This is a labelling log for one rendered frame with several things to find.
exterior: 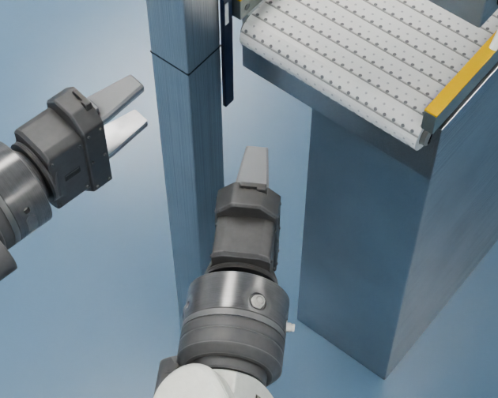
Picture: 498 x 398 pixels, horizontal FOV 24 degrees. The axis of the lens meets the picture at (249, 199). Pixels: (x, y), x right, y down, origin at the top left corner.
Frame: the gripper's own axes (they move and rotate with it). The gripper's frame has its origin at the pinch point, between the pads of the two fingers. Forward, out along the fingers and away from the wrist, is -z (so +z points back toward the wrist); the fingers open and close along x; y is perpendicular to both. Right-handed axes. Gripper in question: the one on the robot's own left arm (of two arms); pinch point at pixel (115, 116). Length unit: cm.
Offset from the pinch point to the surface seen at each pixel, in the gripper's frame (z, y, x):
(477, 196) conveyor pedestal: -61, 8, 66
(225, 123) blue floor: -60, -52, 102
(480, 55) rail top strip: -39.5, 14.1, 10.0
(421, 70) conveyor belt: -35.9, 9.3, 13.8
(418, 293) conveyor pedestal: -47, 10, 78
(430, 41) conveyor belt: -40.0, 6.9, 13.8
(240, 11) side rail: -25.7, -10.3, 12.0
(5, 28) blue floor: -42, -105, 103
